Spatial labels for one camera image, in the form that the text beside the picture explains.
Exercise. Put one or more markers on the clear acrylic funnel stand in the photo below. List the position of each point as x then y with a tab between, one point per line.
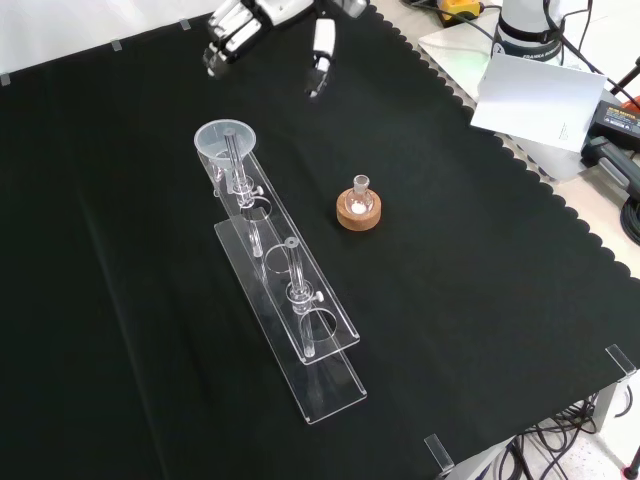
330	400

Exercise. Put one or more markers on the white pale board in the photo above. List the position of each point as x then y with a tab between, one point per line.
540	100

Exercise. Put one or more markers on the small round-bottom glass flask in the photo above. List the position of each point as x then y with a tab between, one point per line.
360	200

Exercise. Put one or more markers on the black power adapter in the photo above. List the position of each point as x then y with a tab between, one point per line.
617	122

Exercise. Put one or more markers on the black bench cloth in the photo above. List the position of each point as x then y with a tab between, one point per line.
475	300

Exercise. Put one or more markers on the grey base plate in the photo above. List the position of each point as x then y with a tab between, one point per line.
450	45

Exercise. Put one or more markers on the yellow stop button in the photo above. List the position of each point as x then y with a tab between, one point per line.
457	10

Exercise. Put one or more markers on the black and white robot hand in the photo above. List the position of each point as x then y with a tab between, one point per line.
285	10

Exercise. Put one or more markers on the clear plastic cloth clip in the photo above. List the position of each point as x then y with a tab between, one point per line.
4	79
621	361
116	45
439	452
184	23

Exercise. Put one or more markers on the translucent plastic funnel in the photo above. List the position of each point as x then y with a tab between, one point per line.
210	146

